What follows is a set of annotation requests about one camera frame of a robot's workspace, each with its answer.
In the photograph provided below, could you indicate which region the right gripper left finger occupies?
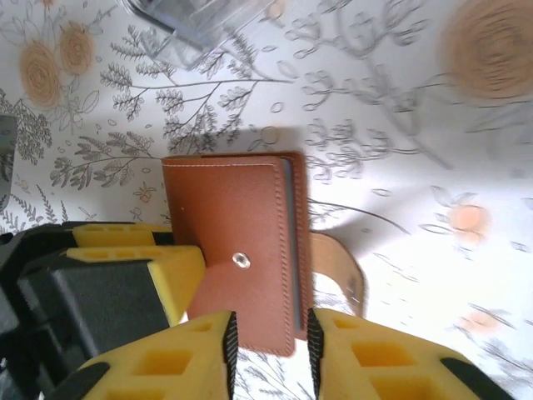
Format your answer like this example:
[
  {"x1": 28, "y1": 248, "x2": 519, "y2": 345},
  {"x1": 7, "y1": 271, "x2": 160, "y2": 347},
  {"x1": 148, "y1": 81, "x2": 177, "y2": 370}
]
[{"x1": 72, "y1": 310, "x2": 241, "y2": 400}]

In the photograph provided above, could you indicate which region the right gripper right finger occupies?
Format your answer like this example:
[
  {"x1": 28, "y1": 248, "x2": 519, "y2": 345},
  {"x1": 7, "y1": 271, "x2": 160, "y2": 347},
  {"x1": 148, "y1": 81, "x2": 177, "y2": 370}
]
[{"x1": 307, "y1": 307, "x2": 516, "y2": 400}]

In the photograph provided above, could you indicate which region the brown leather card holder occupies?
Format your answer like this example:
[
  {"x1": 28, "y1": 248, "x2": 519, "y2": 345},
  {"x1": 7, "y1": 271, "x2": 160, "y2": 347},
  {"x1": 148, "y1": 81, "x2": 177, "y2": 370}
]
[{"x1": 161, "y1": 149, "x2": 371, "y2": 360}]

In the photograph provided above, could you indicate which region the clear acrylic card box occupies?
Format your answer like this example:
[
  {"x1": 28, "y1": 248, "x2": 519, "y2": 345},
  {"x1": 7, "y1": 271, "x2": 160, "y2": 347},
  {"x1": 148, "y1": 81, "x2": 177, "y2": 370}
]
[{"x1": 118, "y1": 0, "x2": 291, "y2": 73}]

